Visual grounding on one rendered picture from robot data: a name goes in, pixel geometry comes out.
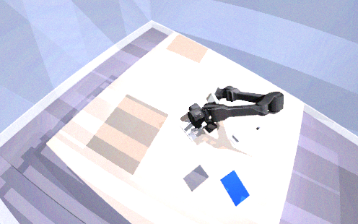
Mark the blue rectangular block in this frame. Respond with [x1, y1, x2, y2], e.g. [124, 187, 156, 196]
[220, 170, 250, 206]

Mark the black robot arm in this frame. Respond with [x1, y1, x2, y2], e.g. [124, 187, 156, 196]
[188, 85, 284, 129]

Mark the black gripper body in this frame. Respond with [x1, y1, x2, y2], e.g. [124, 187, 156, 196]
[188, 103, 217, 134]

